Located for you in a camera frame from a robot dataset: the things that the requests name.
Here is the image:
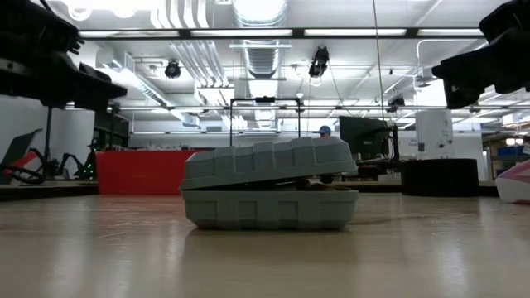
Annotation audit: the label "pink white plastic tool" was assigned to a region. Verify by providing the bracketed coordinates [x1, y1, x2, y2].
[494, 158, 530, 204]

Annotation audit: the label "background workbench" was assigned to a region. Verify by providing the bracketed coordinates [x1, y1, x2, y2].
[355, 158, 401, 182]

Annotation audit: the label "grey plastic tool case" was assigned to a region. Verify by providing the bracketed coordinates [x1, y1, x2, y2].
[180, 136, 360, 232]

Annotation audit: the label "grey duct tape roll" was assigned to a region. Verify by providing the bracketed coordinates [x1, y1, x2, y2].
[400, 158, 480, 198]

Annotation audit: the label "white cylindrical appliance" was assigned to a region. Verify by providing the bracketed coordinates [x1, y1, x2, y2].
[415, 108, 455, 161]

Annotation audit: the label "black background rig frame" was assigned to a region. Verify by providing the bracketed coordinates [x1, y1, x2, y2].
[43, 106, 122, 175]
[229, 95, 302, 147]

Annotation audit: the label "red plastic bin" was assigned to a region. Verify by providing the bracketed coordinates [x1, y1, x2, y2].
[94, 149, 208, 195]

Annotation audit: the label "thin hanging ceiling cable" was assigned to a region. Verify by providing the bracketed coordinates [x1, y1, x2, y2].
[371, 0, 385, 121]

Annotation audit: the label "dark slanted panel with red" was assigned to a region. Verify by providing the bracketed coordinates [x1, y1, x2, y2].
[0, 127, 44, 183]

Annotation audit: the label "black looped cable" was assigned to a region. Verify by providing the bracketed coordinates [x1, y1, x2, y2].
[0, 164, 46, 185]

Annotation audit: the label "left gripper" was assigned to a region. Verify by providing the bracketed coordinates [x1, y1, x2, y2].
[0, 51, 128, 112]

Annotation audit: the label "blue storage bins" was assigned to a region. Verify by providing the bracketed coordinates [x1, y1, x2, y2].
[496, 144, 530, 175]

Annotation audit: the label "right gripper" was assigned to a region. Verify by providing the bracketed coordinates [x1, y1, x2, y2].
[431, 24, 530, 111]

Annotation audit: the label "black computer monitor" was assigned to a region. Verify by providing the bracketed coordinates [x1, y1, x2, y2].
[339, 115, 393, 161]

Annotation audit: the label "black hanging ceiling camera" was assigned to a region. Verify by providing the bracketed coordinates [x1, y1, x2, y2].
[308, 45, 330, 79]

